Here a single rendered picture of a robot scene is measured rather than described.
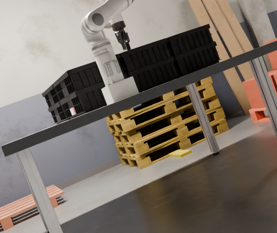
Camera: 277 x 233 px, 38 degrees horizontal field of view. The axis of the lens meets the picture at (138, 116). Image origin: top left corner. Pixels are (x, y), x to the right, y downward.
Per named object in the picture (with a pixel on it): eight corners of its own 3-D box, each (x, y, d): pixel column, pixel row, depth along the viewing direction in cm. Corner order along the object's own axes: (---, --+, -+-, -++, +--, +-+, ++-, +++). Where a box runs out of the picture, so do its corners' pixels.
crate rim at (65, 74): (122, 57, 207) (120, 52, 207) (69, 75, 195) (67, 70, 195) (99, 72, 244) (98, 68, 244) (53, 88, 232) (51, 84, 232)
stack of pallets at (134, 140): (199, 130, 497) (177, 70, 492) (232, 128, 423) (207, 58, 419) (120, 165, 462) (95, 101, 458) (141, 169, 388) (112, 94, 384)
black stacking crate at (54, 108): (111, 103, 245) (104, 85, 244) (66, 120, 233) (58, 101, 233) (93, 110, 282) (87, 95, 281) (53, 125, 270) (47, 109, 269)
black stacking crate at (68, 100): (135, 94, 208) (127, 72, 208) (84, 114, 196) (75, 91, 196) (111, 103, 245) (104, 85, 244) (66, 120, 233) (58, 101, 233)
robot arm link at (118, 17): (109, 28, 227) (105, 18, 227) (126, 21, 223) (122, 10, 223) (102, 28, 219) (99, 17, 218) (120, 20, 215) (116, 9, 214)
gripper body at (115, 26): (120, 19, 215) (126, 35, 215) (125, 20, 223) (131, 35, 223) (108, 24, 218) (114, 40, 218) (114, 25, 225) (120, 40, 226)
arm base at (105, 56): (127, 78, 178) (113, 42, 177) (109, 84, 174) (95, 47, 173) (120, 82, 186) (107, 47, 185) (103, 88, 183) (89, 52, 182)
